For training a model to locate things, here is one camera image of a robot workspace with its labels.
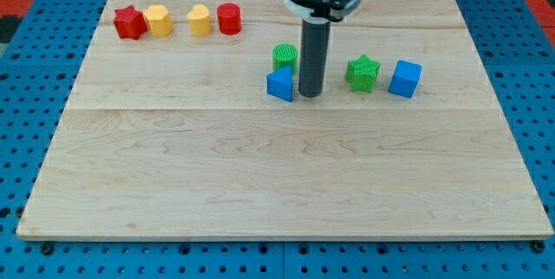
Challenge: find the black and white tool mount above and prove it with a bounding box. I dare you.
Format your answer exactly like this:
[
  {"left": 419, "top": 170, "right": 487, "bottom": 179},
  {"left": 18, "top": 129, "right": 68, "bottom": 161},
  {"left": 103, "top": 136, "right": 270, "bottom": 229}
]
[{"left": 284, "top": 0, "right": 362, "bottom": 24}]

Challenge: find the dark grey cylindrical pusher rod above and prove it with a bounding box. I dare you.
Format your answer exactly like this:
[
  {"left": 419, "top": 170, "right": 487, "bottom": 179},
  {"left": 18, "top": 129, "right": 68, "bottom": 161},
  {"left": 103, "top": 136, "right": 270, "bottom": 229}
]
[{"left": 298, "top": 21, "right": 330, "bottom": 98}]

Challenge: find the green cylinder block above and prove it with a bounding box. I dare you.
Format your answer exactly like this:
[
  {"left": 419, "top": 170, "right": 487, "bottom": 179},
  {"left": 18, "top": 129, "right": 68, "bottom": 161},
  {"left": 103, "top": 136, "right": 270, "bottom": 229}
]
[{"left": 272, "top": 43, "right": 298, "bottom": 75}]

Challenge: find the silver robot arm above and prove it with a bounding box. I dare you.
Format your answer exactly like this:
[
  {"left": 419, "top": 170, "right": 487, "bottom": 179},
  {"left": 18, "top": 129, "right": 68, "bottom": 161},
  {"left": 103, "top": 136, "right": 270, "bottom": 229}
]
[{"left": 283, "top": 0, "right": 362, "bottom": 98}]

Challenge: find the blue triangle block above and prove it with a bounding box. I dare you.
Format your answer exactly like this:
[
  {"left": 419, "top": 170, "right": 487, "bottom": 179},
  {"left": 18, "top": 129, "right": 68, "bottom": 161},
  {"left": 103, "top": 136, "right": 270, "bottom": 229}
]
[{"left": 266, "top": 66, "right": 294, "bottom": 102}]

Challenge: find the green star block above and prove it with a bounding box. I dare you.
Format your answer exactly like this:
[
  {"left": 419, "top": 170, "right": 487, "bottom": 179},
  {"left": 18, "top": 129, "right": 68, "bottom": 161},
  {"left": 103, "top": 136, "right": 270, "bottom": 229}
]
[{"left": 345, "top": 55, "right": 381, "bottom": 93}]

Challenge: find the red cylinder block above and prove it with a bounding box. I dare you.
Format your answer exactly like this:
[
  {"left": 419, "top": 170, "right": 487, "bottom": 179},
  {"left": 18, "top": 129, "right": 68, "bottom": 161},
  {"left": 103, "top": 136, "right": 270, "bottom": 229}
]
[{"left": 217, "top": 3, "right": 242, "bottom": 36}]

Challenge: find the blue cube block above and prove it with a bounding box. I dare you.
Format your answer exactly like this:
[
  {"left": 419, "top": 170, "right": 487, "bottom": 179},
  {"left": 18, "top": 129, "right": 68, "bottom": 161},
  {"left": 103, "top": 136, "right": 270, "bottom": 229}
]
[{"left": 388, "top": 60, "right": 422, "bottom": 98}]

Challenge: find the yellow heart block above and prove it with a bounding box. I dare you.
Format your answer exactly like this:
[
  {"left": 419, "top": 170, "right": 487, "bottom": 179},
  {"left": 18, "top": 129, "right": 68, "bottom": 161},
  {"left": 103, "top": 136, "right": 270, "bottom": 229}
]
[{"left": 186, "top": 3, "right": 212, "bottom": 36}]

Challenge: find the yellow hexagon block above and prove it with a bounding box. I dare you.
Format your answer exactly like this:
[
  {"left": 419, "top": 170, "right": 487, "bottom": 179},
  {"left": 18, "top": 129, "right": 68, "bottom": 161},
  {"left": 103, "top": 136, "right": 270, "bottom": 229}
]
[{"left": 143, "top": 4, "right": 173, "bottom": 37}]

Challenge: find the light wooden board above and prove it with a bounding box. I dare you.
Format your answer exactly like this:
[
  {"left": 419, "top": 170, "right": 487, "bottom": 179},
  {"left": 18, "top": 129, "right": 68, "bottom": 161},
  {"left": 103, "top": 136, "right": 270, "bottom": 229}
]
[{"left": 16, "top": 0, "right": 553, "bottom": 242}]

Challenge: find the red star block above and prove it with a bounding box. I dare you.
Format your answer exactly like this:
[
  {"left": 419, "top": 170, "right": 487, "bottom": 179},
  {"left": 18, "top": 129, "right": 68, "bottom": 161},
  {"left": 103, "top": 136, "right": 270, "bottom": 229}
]
[{"left": 113, "top": 5, "right": 147, "bottom": 40}]

